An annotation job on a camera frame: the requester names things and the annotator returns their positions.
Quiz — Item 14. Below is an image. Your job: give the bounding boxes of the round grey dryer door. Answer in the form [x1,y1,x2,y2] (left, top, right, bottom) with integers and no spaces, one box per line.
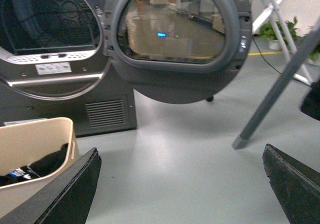
[103,0,252,104]

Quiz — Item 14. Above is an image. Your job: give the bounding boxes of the grey metal rack leg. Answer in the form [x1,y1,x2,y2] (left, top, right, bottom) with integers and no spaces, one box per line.
[231,19,320,150]

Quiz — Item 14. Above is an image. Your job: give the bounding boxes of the green potted plant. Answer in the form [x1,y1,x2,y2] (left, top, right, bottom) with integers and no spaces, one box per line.
[307,42,320,66]
[258,16,298,51]

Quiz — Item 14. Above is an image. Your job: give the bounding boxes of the black floor cable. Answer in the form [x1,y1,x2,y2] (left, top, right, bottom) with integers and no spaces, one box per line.
[251,36,283,75]

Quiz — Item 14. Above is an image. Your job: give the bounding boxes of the beige plastic laundry hamper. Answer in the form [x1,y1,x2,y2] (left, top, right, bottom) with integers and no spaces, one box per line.
[0,117,81,217]

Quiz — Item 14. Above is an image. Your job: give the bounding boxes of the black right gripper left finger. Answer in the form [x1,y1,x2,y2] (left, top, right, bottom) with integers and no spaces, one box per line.
[0,147,102,224]

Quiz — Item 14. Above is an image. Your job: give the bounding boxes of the white drying rack frame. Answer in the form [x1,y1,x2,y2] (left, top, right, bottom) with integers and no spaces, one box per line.
[251,0,314,85]

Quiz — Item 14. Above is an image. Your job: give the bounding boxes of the black printed clothes in hamper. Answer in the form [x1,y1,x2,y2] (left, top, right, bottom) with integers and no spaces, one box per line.
[0,143,69,187]

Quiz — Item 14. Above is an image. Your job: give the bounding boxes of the grey tumble dryer body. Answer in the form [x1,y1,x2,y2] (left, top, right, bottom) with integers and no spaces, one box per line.
[0,0,137,137]

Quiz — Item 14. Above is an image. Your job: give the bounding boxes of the black hanging garment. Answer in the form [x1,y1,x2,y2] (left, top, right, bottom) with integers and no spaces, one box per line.
[300,80,320,121]

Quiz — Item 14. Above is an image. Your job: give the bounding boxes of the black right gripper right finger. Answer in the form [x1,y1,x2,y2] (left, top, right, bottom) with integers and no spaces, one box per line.
[262,143,320,224]

